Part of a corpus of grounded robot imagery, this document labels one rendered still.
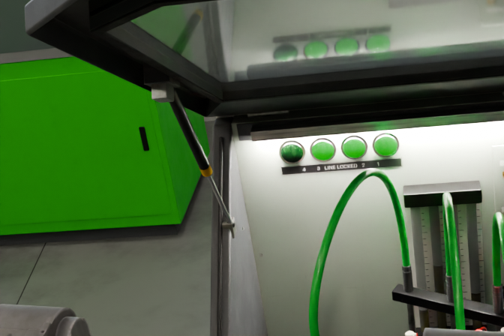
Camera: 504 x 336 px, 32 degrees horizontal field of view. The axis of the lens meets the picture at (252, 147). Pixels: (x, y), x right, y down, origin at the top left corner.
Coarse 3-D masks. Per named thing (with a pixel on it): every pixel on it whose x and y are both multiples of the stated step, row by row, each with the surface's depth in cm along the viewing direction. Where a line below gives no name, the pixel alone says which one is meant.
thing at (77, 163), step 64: (0, 0) 384; (0, 64) 398; (64, 64) 394; (0, 128) 412; (64, 128) 408; (128, 128) 403; (0, 192) 428; (64, 192) 423; (128, 192) 418; (192, 192) 448
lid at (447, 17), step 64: (64, 0) 84; (128, 0) 88; (192, 0) 84; (256, 0) 92; (320, 0) 94; (384, 0) 96; (448, 0) 97; (128, 64) 128; (192, 64) 126; (256, 64) 129; (320, 64) 132; (384, 64) 136; (448, 64) 139
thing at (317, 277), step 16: (368, 176) 147; (384, 176) 153; (352, 192) 142; (336, 208) 139; (400, 208) 161; (336, 224) 137; (400, 224) 163; (400, 240) 166; (320, 256) 135; (320, 272) 134
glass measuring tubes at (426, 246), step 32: (416, 192) 167; (448, 192) 165; (480, 192) 164; (416, 224) 170; (480, 224) 170; (416, 256) 173; (480, 256) 173; (480, 288) 177; (416, 320) 182; (448, 320) 181
